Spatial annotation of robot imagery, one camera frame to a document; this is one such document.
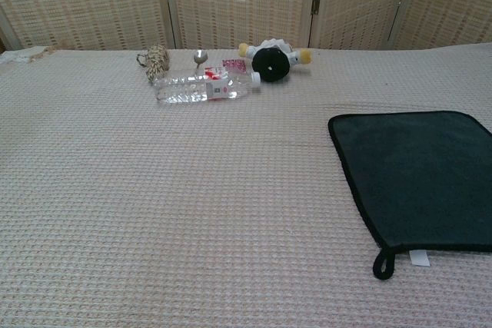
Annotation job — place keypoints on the green and yellow black-trimmed towel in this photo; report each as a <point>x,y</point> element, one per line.
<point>423,174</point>

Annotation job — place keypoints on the pink patterned packet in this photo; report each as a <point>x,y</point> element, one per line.
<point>234,64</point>

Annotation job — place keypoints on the clear plastic water bottle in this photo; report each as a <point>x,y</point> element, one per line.
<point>184,88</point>

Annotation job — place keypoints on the black and white plush toy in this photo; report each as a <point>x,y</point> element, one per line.
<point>269,63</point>

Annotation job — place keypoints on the metal spoon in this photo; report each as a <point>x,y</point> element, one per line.
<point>199,57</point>

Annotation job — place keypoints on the beige woven tablecloth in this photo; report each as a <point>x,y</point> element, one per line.
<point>153,189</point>

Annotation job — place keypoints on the brass screen hinge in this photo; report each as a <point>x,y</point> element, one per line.
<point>316,4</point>

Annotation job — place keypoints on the beige tape strip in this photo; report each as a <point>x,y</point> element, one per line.
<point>50,50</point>

